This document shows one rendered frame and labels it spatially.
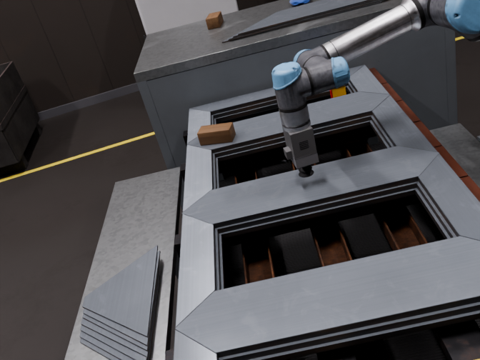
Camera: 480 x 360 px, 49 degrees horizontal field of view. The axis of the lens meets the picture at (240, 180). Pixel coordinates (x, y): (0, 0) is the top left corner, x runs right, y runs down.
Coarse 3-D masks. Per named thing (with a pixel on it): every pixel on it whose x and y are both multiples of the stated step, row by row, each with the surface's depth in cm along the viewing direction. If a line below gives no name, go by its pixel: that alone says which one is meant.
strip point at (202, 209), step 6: (210, 192) 157; (204, 198) 156; (210, 198) 155; (198, 204) 153; (204, 204) 152; (210, 204) 152; (186, 210) 152; (192, 210) 151; (198, 210) 151; (204, 210) 150; (210, 210) 149; (192, 216) 149; (198, 216) 148; (204, 216) 147; (210, 216) 146; (210, 222) 144
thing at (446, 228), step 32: (320, 128) 179; (352, 128) 179; (224, 160) 182; (352, 192) 141; (384, 192) 140; (416, 192) 139; (224, 224) 143; (256, 224) 143; (448, 224) 123; (224, 288) 126; (384, 320) 103; (416, 320) 102; (448, 320) 102; (224, 352) 105; (256, 352) 104; (288, 352) 104
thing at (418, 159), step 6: (402, 150) 152; (408, 150) 151; (414, 150) 150; (420, 150) 150; (408, 156) 148; (414, 156) 148; (420, 156) 147; (426, 156) 146; (414, 162) 145; (420, 162) 144; (426, 162) 144; (414, 168) 143; (420, 168) 142
